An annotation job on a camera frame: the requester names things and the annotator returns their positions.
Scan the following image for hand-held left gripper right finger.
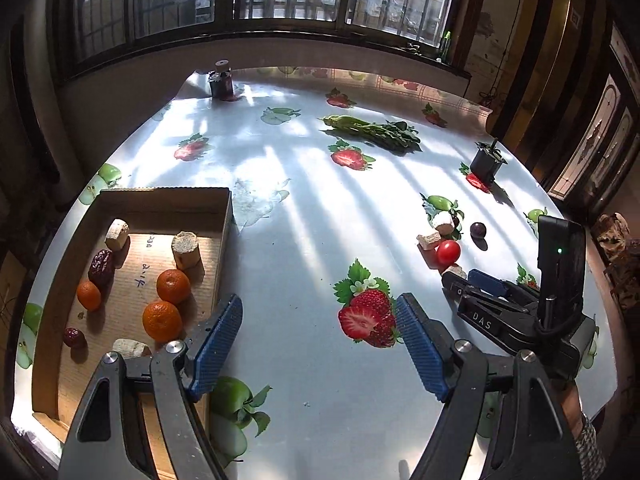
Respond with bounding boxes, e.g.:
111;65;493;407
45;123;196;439
395;292;583;480

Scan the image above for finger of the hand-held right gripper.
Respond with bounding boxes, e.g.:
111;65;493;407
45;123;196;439
467;268;541;306
441;271;538;343

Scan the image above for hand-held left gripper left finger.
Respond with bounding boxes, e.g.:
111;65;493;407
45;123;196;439
59;294;244;480

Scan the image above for orange tangerine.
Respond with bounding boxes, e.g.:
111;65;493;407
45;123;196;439
156;269;192;306
142;300;183;342

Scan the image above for large beige sugarcane piece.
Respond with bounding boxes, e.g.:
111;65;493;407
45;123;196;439
171;231;201;271

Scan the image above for cardboard box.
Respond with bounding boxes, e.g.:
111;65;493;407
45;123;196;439
31;187;234;480

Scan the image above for small tangerine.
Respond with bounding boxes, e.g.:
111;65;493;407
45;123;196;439
76;280;102;311

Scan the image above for large red date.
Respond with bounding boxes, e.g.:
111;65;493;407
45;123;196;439
88;249;116;286

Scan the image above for person's right forearm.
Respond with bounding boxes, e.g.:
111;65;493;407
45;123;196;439
562;380;608;480

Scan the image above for red tomato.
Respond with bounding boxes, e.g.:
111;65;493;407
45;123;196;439
436;240;462;267

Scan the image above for brown lumpy bundle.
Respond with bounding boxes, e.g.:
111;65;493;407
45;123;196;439
592;212;640;311

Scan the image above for black cup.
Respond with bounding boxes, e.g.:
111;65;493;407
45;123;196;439
470;137;507;183

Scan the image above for stained glass door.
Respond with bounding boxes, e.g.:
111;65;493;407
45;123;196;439
547;72;640;201

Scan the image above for fruit print tablecloth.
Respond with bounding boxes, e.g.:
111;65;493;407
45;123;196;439
10;66;618;480

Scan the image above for green leafy vegetable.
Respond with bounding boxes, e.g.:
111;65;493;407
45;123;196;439
320;115;422;153

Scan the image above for small dark jar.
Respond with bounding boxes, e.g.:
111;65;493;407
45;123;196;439
208;59;235;101

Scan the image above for hanging dark cord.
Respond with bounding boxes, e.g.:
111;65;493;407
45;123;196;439
477;55;503;111

